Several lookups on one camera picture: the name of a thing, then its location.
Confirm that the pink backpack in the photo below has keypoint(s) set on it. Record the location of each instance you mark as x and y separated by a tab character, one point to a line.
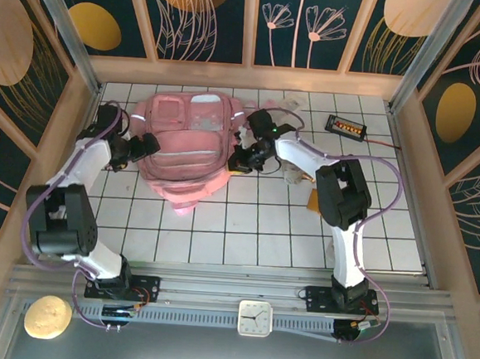
183	162

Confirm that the clear wrapper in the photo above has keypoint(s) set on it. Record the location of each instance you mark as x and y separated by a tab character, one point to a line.
294	173

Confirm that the small brass cylinder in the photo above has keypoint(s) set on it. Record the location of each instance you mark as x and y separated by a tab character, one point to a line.
308	178

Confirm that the clear plastic stationery package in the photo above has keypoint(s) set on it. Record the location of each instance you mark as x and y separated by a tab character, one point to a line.
291	103

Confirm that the yellow-brown wallet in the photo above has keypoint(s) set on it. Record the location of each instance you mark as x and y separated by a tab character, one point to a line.
314	202

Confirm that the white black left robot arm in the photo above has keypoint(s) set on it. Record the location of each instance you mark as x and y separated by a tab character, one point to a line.
83	163

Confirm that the black charger board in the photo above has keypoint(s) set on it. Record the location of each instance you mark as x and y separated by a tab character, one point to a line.
346	127

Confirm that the white square clock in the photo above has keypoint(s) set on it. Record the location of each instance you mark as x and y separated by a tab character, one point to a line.
255	318

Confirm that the black controller module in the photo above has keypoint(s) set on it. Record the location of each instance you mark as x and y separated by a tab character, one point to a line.
346	331
119	313

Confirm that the round yellow sponge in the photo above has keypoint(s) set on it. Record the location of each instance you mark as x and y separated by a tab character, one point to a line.
48	318

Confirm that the grey metal plate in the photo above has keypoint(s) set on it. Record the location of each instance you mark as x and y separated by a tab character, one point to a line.
209	356

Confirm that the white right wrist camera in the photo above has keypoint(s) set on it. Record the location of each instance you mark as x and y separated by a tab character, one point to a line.
243	138

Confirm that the aluminium mounting rail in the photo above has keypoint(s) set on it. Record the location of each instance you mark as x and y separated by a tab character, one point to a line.
223	288

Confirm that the aluminium frame post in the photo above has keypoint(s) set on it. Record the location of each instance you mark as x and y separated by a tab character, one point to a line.
66	28
428	57

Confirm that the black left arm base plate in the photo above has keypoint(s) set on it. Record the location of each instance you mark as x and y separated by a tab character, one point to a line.
148	288

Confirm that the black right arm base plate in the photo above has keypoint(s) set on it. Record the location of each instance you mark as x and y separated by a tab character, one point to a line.
318	300

